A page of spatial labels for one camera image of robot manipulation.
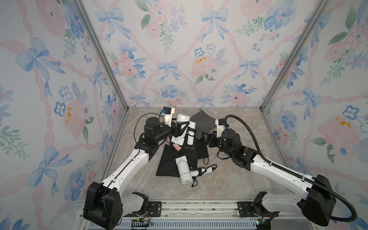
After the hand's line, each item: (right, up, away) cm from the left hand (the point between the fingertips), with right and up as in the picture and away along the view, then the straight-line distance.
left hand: (185, 120), depth 74 cm
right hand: (+9, -3, +5) cm, 11 cm away
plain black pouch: (-10, -28, +13) cm, 32 cm away
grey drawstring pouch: (+9, -1, -2) cm, 10 cm away
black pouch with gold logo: (+6, -19, +17) cm, 26 cm away
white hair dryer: (+2, -5, +1) cm, 5 cm away
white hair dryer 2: (0, -31, +6) cm, 31 cm away
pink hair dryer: (-5, -17, +20) cm, 27 cm away
